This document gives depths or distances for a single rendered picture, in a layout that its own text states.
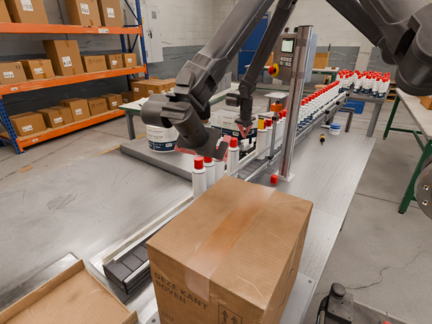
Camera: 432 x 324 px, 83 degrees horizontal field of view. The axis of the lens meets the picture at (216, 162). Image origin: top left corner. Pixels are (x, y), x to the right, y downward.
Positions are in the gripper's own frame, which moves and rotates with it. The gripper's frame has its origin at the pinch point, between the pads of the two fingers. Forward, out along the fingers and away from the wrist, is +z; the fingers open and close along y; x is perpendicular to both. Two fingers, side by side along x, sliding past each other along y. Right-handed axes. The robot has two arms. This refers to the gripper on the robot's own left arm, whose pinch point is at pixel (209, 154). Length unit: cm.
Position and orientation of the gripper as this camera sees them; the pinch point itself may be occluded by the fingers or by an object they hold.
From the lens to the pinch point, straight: 66.6
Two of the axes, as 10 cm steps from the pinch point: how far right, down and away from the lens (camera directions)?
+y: -8.9, -1.9, 4.1
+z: 3.0, 4.3, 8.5
